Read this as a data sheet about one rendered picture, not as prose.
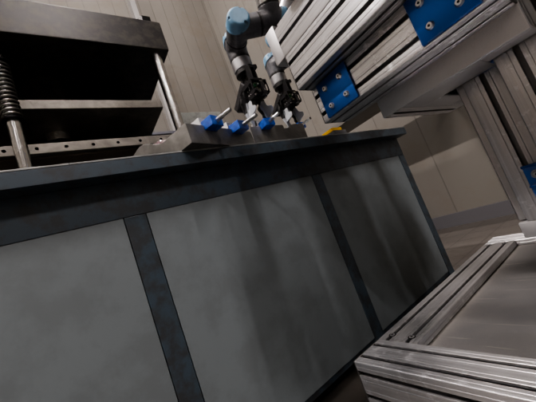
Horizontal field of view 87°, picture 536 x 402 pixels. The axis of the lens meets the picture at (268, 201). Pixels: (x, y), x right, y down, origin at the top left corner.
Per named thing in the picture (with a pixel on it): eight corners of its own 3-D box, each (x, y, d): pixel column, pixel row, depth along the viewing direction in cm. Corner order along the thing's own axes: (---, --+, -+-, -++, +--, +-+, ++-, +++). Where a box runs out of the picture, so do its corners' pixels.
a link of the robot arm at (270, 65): (273, 47, 127) (258, 58, 131) (281, 68, 126) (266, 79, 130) (281, 53, 134) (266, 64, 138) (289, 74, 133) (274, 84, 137)
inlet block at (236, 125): (265, 124, 83) (258, 107, 83) (254, 122, 79) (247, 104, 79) (234, 144, 90) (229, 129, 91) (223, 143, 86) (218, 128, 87)
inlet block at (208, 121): (240, 120, 74) (234, 101, 75) (226, 117, 70) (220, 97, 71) (210, 143, 82) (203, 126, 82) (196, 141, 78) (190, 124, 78)
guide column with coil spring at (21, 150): (76, 325, 116) (1, 49, 131) (59, 331, 113) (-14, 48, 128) (76, 324, 120) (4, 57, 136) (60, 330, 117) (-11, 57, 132)
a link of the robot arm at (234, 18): (255, 0, 91) (252, 26, 102) (222, 6, 89) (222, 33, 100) (263, 21, 90) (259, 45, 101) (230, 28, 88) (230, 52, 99)
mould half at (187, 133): (256, 147, 91) (245, 116, 92) (191, 142, 70) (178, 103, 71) (172, 200, 120) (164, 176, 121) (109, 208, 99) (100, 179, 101)
